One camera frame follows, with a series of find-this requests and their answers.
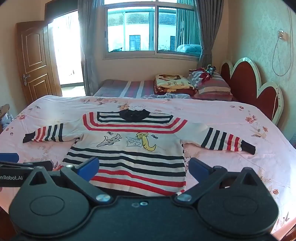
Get white cable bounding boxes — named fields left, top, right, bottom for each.
left=271, top=37, right=292, bottom=77

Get striped purple bed sheet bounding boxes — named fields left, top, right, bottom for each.
left=92, top=79, right=155, bottom=98

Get striped pillow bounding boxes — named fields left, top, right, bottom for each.
left=188, top=68, right=234, bottom=101

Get teal quilt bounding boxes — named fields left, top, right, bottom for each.
left=176, top=44, right=202, bottom=57

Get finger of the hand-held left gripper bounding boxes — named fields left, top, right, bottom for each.
left=0, top=152, right=19, bottom=163
left=0, top=160, right=53, bottom=172

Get grey curtain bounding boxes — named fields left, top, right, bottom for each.
left=194, top=0, right=213, bottom=69
left=77, top=0, right=108, bottom=96

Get light blue cloth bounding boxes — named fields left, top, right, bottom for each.
left=141, top=93, right=193, bottom=100

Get red scalloped headboard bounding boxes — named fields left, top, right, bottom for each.
left=220, top=57, right=284, bottom=127

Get multicoloured shiny bundle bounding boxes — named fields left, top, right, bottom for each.
left=205, top=64, right=217, bottom=76

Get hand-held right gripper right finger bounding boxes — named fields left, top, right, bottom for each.
left=173, top=157, right=269, bottom=205

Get brown wooden door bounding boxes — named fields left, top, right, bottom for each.
left=16, top=21, right=63, bottom=105

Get folded yellow printed blanket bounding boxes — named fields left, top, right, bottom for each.
left=153, top=74, right=197, bottom=95

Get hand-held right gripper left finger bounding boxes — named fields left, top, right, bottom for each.
left=22, top=156, right=112, bottom=205

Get wall socket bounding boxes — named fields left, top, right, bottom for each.
left=277, top=29, right=289, bottom=41

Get dark red cloth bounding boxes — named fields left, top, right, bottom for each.
left=190, top=67, right=216, bottom=82

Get striped cat print sweater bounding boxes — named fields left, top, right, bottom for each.
left=22, top=109, right=257, bottom=197

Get sliding glass window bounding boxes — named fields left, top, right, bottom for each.
left=103, top=0, right=204, bottom=61

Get pink floral bed sheet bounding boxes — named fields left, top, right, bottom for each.
left=0, top=95, right=296, bottom=237

